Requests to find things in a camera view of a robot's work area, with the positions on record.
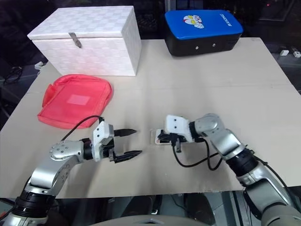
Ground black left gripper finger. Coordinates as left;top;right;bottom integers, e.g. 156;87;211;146
114;128;137;137
114;150;143;164

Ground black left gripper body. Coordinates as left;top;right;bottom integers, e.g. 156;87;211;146
101;130;118;163

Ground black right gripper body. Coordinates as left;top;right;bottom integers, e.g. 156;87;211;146
164;132;189;145

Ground small white card object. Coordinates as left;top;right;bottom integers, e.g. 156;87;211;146
150;128;175;147

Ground red fabric bag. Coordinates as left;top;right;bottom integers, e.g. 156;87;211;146
37;73;114;130

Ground dark rounded shape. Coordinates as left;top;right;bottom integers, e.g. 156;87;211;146
185;194;213;219

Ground white checkered storage box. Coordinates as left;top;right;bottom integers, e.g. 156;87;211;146
26;5;143;77

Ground metal box latch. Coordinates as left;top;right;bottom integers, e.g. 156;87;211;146
68;32;83;49

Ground blue and black kick pad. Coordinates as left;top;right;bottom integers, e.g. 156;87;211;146
163;9;244;57

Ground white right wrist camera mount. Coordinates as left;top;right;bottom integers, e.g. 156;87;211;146
164;114;194;144

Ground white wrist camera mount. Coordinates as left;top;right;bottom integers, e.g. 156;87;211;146
164;114;194;144
90;121;115;163

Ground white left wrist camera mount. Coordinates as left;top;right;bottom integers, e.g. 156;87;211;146
90;121;115;163

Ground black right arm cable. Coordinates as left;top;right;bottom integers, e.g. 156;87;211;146
172;137;223;171

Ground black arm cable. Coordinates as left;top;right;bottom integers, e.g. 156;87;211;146
172;137;223;171
60;115;105;142

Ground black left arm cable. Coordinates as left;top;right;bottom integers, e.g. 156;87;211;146
60;115;105;142

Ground black floor cables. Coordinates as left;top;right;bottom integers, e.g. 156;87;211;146
3;66;23;86

